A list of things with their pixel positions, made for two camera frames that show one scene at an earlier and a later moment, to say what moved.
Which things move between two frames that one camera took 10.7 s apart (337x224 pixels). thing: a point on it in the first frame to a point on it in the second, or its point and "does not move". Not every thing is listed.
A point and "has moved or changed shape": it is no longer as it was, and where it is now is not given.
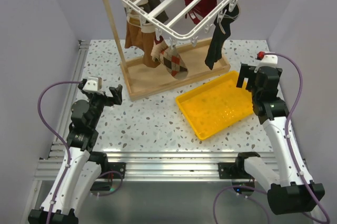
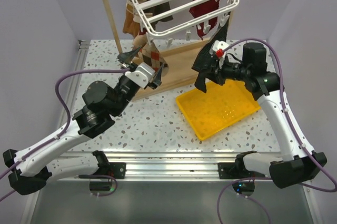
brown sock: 141,36 has moved or changed shape
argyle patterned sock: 168,55 to 149,54
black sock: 221,28 to 204,66
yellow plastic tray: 216,104 does not move
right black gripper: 247,71 to 217,75
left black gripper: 109,102 to 126,58
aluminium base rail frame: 173,166 does not move
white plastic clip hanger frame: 180,5 has moved or changed shape
